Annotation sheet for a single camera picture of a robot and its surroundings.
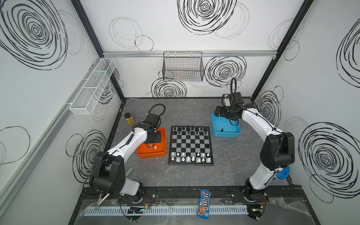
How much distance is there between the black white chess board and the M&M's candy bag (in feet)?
0.51

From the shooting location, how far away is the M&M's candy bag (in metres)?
0.69

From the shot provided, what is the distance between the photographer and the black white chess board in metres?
0.86
